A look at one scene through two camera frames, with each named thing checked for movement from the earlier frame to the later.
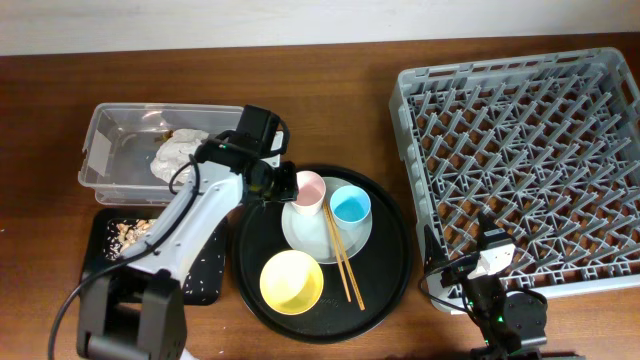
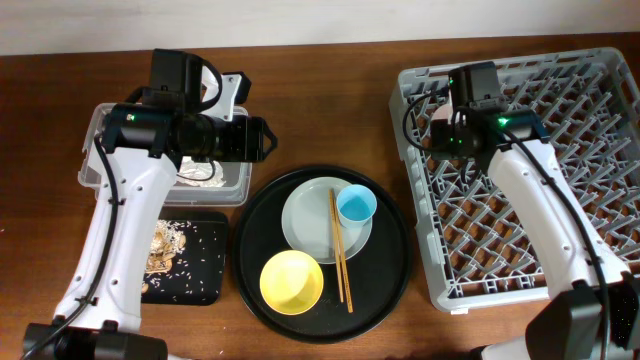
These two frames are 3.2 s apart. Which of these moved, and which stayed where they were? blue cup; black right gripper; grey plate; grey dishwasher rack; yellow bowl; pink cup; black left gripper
Moved: blue cup; black right gripper; pink cup; black left gripper
Stayed: grey dishwasher rack; grey plate; yellow bowl
